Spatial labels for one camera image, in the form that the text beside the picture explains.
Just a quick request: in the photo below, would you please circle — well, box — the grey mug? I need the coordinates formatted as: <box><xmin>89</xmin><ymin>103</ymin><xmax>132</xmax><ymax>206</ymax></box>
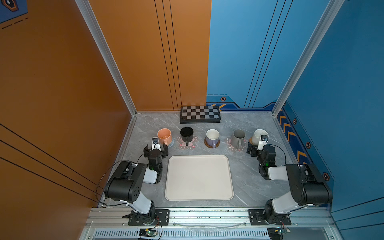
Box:
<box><xmin>231</xmin><ymin>130</ymin><xmax>246</xmax><ymax>149</ymax></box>

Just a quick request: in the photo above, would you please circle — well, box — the orange pink mug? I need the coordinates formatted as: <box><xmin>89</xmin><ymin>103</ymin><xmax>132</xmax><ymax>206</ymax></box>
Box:
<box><xmin>157</xmin><ymin>128</ymin><xmax>173</xmax><ymax>145</ymax></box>

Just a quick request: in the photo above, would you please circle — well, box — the pink flower coaster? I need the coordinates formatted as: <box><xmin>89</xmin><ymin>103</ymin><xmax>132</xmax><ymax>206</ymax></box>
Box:
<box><xmin>226</xmin><ymin>138</ymin><xmax>247</xmax><ymax>152</ymax></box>
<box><xmin>177</xmin><ymin>136</ymin><xmax>199</xmax><ymax>150</ymax></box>

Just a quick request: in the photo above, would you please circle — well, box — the black mug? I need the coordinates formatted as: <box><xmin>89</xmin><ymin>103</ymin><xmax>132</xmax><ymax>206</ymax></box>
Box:
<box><xmin>180</xmin><ymin>127</ymin><xmax>194</xmax><ymax>146</ymax></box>

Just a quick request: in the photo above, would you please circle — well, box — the white lavender mug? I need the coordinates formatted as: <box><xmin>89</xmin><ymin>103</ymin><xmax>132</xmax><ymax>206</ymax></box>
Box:
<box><xmin>206</xmin><ymin>129</ymin><xmax>220</xmax><ymax>145</ymax></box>

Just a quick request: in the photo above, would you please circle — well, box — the brown wooden round coaster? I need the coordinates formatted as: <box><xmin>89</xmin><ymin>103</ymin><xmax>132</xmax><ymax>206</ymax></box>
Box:
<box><xmin>204</xmin><ymin>138</ymin><xmax>221</xmax><ymax>149</ymax></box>

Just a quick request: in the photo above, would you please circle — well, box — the light blue woven coaster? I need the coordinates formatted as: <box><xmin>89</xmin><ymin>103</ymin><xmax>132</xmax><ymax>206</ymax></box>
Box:
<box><xmin>164</xmin><ymin>139</ymin><xmax>175</xmax><ymax>148</ymax></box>

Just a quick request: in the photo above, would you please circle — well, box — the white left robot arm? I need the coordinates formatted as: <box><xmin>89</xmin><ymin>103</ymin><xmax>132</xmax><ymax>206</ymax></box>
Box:
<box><xmin>104</xmin><ymin>144</ymin><xmax>169</xmax><ymax>226</ymax></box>

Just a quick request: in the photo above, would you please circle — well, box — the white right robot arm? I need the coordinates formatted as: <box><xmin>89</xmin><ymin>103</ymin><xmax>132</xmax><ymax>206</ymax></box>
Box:
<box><xmin>247</xmin><ymin>143</ymin><xmax>333</xmax><ymax>225</ymax></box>

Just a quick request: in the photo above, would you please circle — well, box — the beige serving tray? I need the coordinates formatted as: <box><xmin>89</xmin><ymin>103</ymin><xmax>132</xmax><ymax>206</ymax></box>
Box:
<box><xmin>165</xmin><ymin>155</ymin><xmax>234</xmax><ymax>201</ymax></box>

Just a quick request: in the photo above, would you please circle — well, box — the black white chessboard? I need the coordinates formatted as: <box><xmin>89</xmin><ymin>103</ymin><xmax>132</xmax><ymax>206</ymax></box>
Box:
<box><xmin>180</xmin><ymin>106</ymin><xmax>221</xmax><ymax>124</ymax></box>

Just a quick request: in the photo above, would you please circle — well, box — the green circuit board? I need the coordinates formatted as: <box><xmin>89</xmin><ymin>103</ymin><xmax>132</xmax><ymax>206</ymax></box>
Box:
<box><xmin>139</xmin><ymin>228</ymin><xmax>158</xmax><ymax>239</ymax></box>

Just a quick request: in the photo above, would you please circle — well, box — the small right circuit board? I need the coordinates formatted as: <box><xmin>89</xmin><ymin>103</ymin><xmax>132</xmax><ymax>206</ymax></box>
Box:
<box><xmin>267</xmin><ymin>228</ymin><xmax>291</xmax><ymax>240</ymax></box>

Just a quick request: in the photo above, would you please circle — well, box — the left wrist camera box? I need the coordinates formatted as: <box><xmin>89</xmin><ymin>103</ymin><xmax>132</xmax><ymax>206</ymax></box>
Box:
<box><xmin>152</xmin><ymin>138</ymin><xmax>161</xmax><ymax>150</ymax></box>

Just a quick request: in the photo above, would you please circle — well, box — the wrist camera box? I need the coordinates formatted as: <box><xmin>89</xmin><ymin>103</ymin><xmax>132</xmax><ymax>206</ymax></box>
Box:
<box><xmin>258</xmin><ymin>135</ymin><xmax>269</xmax><ymax>151</ymax></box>
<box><xmin>152</xmin><ymin>138</ymin><xmax>161</xmax><ymax>150</ymax></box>

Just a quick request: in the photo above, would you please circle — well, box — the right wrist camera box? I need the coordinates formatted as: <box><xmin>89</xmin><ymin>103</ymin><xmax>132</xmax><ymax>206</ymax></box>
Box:
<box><xmin>258</xmin><ymin>135</ymin><xmax>269</xmax><ymax>151</ymax></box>

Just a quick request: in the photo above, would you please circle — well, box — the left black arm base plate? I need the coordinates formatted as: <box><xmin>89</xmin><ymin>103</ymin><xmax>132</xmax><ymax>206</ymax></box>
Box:
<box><xmin>128</xmin><ymin>210</ymin><xmax>170</xmax><ymax>226</ymax></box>

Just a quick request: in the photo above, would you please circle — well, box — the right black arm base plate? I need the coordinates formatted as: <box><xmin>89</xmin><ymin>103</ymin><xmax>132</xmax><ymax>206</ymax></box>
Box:
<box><xmin>248</xmin><ymin>209</ymin><xmax>292</xmax><ymax>226</ymax></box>

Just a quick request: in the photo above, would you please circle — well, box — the aluminium front rail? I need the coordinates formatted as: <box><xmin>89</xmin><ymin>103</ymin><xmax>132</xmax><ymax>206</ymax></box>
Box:
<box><xmin>80</xmin><ymin>207</ymin><xmax>343</xmax><ymax>240</ymax></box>

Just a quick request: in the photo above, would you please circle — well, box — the aluminium left corner post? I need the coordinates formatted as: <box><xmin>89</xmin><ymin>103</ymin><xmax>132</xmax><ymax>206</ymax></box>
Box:
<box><xmin>75</xmin><ymin>0</ymin><xmax>137</xmax><ymax>117</ymax></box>

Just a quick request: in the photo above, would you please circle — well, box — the aluminium corner post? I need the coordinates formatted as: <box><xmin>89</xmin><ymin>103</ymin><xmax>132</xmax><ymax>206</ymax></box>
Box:
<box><xmin>75</xmin><ymin>0</ymin><xmax>137</xmax><ymax>117</ymax></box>
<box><xmin>272</xmin><ymin>0</ymin><xmax>345</xmax><ymax>117</ymax></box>

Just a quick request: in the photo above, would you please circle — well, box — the aluminium right corner post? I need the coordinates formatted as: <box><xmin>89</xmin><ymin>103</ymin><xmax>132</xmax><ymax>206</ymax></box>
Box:
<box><xmin>272</xmin><ymin>0</ymin><xmax>345</xmax><ymax>117</ymax></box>

